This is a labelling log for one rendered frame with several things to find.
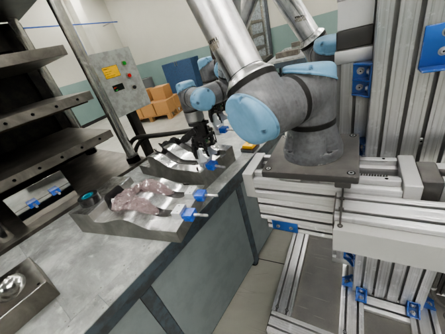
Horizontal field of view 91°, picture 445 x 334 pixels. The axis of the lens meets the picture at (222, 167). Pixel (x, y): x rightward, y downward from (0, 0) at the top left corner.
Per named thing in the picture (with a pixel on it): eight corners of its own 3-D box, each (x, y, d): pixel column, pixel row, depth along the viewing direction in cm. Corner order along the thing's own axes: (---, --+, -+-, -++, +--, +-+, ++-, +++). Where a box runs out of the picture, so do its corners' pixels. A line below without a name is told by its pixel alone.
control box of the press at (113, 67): (195, 207, 221) (130, 45, 149) (174, 228, 202) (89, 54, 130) (180, 202, 234) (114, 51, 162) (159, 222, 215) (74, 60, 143)
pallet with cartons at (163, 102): (185, 108, 607) (175, 80, 571) (171, 118, 542) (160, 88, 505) (149, 114, 649) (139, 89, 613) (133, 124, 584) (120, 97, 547)
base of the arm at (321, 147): (344, 138, 62) (346, 104, 57) (341, 167, 51) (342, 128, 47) (290, 139, 70) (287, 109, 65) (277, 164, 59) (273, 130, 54)
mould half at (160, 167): (236, 160, 117) (230, 137, 110) (206, 189, 100) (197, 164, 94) (173, 152, 147) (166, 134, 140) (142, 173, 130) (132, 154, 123)
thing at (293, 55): (316, 77, 551) (315, 36, 507) (308, 101, 410) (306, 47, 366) (287, 81, 584) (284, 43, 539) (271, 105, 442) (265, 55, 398)
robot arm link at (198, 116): (179, 114, 87) (193, 107, 93) (183, 124, 90) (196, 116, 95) (193, 113, 83) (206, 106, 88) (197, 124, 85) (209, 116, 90)
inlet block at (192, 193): (221, 196, 88) (218, 185, 85) (217, 205, 84) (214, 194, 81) (193, 196, 93) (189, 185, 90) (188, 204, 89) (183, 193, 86)
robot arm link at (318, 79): (348, 112, 53) (351, 50, 46) (309, 133, 48) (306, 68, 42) (308, 107, 63) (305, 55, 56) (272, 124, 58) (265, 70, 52)
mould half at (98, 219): (208, 195, 96) (200, 173, 91) (181, 243, 76) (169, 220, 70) (122, 193, 115) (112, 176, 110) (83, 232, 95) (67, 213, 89)
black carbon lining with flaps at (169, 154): (217, 153, 113) (212, 136, 109) (197, 170, 103) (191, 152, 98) (173, 148, 134) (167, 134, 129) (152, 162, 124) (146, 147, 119)
